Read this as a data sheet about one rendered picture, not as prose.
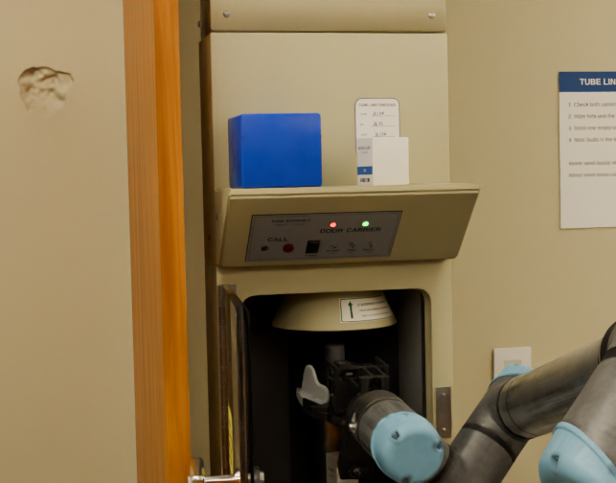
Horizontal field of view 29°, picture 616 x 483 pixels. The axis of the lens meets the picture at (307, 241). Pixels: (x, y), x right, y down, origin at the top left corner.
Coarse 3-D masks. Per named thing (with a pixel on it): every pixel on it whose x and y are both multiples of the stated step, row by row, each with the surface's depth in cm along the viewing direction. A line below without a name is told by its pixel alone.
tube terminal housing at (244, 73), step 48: (240, 48) 154; (288, 48) 156; (336, 48) 157; (384, 48) 159; (432, 48) 160; (240, 96) 155; (288, 96) 156; (336, 96) 157; (384, 96) 159; (432, 96) 160; (336, 144) 158; (432, 144) 161; (240, 288) 156; (288, 288) 157; (336, 288) 159; (384, 288) 160; (432, 288) 162; (432, 336) 162; (432, 384) 162
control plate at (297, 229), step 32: (256, 224) 148; (288, 224) 149; (320, 224) 150; (352, 224) 151; (384, 224) 152; (256, 256) 152; (288, 256) 153; (320, 256) 154; (352, 256) 155; (384, 256) 156
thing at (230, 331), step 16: (224, 288) 146; (224, 304) 147; (240, 304) 127; (224, 320) 148; (240, 320) 124; (224, 336) 149; (240, 336) 124; (224, 352) 150; (240, 352) 124; (224, 368) 152; (240, 368) 124; (240, 384) 124; (240, 400) 124; (240, 416) 124; (240, 432) 124; (240, 448) 124; (240, 464) 124; (240, 480) 124
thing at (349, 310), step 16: (288, 304) 165; (304, 304) 163; (320, 304) 162; (336, 304) 162; (352, 304) 162; (368, 304) 163; (384, 304) 166; (288, 320) 164; (304, 320) 162; (320, 320) 161; (336, 320) 161; (352, 320) 161; (368, 320) 162; (384, 320) 164
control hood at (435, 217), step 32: (224, 192) 146; (256, 192) 144; (288, 192) 145; (320, 192) 146; (352, 192) 147; (384, 192) 148; (416, 192) 149; (448, 192) 150; (224, 224) 147; (416, 224) 153; (448, 224) 154; (224, 256) 151; (416, 256) 158; (448, 256) 159
